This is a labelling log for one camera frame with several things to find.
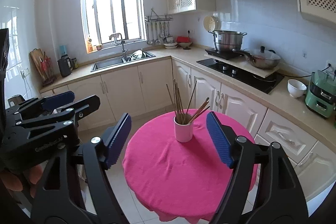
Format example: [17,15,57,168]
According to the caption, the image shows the wooden chopstick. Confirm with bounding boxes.
[173,79,179,122]
[187,97,210,125]
[183,80,197,124]
[189,106,210,123]
[188,101,210,125]

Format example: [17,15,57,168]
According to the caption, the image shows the steel kitchen sink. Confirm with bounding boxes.
[91,50,155,72]

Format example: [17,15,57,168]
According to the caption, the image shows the green kitchen appliance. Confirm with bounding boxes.
[305,70,335,119]

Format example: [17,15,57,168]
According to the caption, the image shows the left human hand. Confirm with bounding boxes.
[1,164,43,198]

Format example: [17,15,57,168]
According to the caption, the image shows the pink white utensil cup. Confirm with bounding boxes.
[174,114,193,143]

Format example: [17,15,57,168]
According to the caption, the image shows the black electric kettle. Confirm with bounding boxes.
[58,55,72,78]

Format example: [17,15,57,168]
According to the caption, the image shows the wooden cutting board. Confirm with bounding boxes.
[30,48,56,86]

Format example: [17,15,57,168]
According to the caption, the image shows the chopstick in cup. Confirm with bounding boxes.
[176,86,184,124]
[166,84,177,117]
[174,80,183,124]

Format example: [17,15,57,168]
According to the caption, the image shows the chrome faucet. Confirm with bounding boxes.
[109,32,127,59]

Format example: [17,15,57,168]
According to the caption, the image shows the pink round table cloth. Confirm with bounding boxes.
[122,108,259,223]

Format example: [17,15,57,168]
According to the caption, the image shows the black gas cooktop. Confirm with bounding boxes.
[197,59,284,94]

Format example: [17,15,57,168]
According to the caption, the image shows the cream lower cabinets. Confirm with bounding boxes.
[39,57,336,217]

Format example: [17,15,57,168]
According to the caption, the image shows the black induction cooker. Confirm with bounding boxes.
[205,48,242,60]

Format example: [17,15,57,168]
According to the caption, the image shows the steel wok with lid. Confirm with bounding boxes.
[232,46,281,69]

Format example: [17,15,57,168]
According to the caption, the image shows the white bowl on counter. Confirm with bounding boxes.
[287,79,307,98]

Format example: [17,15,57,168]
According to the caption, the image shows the steel stock pot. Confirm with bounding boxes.
[209,30,247,52]

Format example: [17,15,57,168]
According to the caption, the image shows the red container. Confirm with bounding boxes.
[176,36,190,43]

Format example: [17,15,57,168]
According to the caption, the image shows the stacked white bowls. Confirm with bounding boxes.
[163,36,178,48]

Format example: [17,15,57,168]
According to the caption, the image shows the hanging utensil rack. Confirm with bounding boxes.
[145,8,173,46]

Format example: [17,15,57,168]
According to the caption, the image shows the window with bars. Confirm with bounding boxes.
[81,0,145,52]

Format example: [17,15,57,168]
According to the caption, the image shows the round white colander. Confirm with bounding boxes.
[203,16,222,32]

